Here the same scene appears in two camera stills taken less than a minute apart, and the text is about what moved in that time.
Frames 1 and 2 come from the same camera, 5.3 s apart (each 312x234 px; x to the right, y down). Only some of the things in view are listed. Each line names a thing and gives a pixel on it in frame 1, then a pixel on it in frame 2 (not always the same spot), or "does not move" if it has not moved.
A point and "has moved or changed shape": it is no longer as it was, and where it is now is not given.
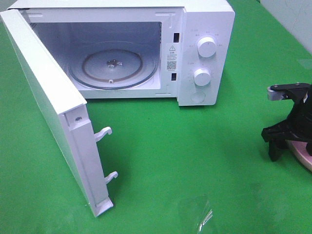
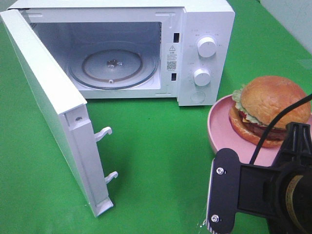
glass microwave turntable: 113,65 does not move
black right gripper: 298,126 → 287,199
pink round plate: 299,149 has moved or changed shape
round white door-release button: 198,97 does not move
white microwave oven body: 160,49 does not move
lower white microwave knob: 202,77 does not move
